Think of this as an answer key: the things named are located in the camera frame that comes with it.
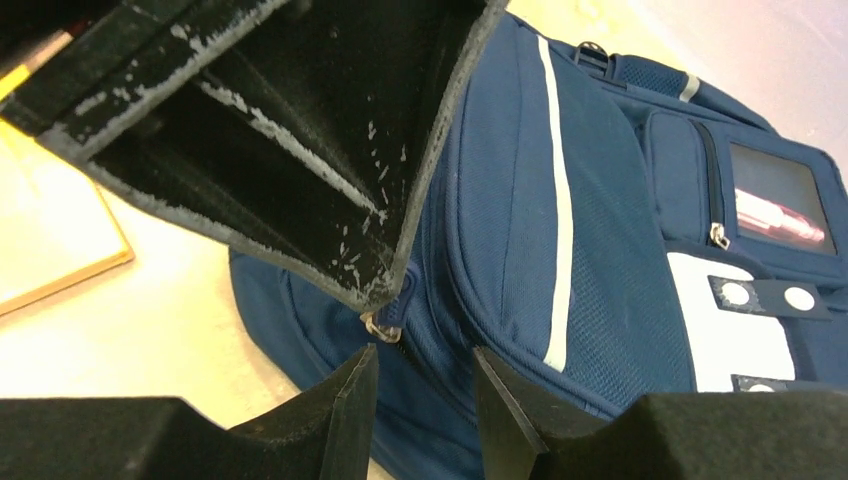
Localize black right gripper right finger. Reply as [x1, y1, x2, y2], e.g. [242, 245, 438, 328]
[474, 348, 847, 479]

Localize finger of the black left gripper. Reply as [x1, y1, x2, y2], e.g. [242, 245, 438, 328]
[1, 0, 505, 311]

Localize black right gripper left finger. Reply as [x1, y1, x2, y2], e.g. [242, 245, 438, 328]
[1, 344, 378, 479]

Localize yellow book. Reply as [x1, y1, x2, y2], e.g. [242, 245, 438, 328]
[1, 123, 135, 314]

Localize navy blue student backpack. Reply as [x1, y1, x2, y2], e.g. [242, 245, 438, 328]
[229, 15, 847, 479]

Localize pink pen toy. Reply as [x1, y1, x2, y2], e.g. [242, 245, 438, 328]
[735, 189, 826, 247]

